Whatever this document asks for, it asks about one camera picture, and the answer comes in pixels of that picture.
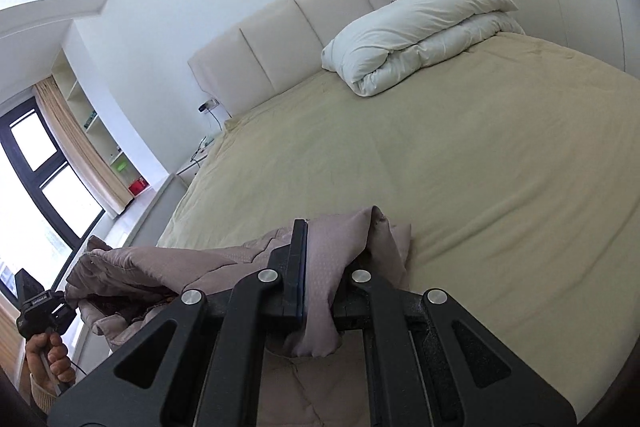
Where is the person's left forearm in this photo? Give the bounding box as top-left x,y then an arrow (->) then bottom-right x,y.
29,374 -> 60,409

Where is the mauve hooded down coat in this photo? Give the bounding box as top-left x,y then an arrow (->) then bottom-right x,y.
65,205 -> 413,427

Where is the cream padded headboard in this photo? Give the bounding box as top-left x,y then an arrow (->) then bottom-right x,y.
187,0 -> 426,118

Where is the white folded duvet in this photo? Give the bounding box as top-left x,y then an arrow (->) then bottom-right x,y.
321,0 -> 525,98

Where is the white nightstand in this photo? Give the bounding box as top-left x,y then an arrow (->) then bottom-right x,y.
176,132 -> 221,178

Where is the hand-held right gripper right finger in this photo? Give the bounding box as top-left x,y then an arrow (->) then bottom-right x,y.
331,257 -> 579,427

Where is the bed with beige sheet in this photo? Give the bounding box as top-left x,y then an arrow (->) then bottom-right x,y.
157,32 -> 640,423

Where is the white bay window ledge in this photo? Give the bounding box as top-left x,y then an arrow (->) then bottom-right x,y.
75,174 -> 191,358

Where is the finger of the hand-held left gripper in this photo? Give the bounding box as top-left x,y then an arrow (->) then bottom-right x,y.
54,290 -> 81,317

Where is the beige curtain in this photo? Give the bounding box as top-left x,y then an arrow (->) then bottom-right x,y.
32,76 -> 133,215

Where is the black framed window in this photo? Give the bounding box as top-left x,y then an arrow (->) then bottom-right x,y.
0,99 -> 108,303

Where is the white built-in shelf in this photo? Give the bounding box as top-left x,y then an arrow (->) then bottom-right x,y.
50,49 -> 168,202

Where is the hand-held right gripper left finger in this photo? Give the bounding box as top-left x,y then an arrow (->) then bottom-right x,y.
47,218 -> 309,427

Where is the person's left hand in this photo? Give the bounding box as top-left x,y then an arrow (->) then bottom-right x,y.
25,331 -> 77,388

